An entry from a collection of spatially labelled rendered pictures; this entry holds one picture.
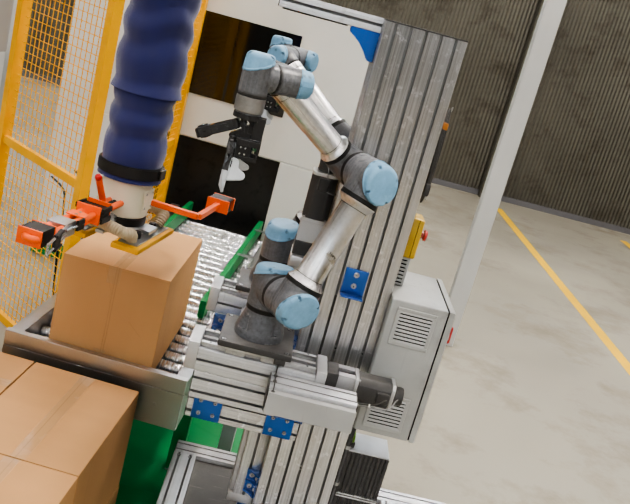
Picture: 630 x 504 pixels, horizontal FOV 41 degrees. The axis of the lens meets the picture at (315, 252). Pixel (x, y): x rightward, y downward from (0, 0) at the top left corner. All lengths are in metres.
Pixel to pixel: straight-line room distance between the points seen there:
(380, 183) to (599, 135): 10.36
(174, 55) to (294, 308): 0.96
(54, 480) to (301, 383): 0.77
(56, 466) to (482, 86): 10.11
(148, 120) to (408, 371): 1.17
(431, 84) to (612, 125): 10.17
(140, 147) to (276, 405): 0.98
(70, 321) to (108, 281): 0.22
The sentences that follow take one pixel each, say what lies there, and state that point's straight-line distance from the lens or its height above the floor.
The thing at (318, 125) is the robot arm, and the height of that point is 1.71.
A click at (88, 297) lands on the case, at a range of 3.21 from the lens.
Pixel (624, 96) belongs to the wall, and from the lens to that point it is 12.65.
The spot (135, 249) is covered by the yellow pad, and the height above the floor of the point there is 1.11.
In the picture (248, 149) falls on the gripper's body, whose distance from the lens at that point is 2.16.
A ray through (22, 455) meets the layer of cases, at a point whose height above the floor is 0.54.
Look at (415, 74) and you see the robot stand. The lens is 2.56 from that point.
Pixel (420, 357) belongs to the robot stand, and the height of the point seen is 1.06.
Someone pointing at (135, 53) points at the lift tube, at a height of 1.72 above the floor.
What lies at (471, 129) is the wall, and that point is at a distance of 12.19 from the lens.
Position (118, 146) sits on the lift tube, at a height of 1.41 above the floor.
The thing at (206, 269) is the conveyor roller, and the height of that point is 0.53.
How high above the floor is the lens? 2.03
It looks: 16 degrees down
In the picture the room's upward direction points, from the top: 15 degrees clockwise
